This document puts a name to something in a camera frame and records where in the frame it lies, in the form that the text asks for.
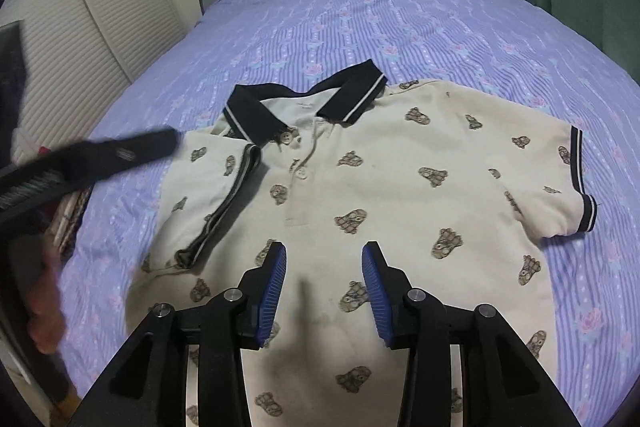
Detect cream bear-print polo shirt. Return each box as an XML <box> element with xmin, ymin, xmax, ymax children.
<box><xmin>125</xmin><ymin>62</ymin><xmax>596</xmax><ymax>426</ymax></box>

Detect left hand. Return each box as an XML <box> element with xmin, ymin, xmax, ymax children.
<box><xmin>27</xmin><ymin>248</ymin><xmax>66</xmax><ymax>355</ymax></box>

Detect beige plaid folded blanket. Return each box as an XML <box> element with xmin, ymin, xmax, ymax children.
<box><xmin>49</xmin><ymin>187</ymin><xmax>92</xmax><ymax>263</ymax></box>

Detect white louvered wardrobe door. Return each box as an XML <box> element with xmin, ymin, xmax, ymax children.
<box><xmin>1</xmin><ymin>0</ymin><xmax>184</xmax><ymax>154</ymax></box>

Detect purple floral striped bedspread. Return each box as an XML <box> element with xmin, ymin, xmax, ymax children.
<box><xmin>61</xmin><ymin>0</ymin><xmax>639</xmax><ymax>426</ymax></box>

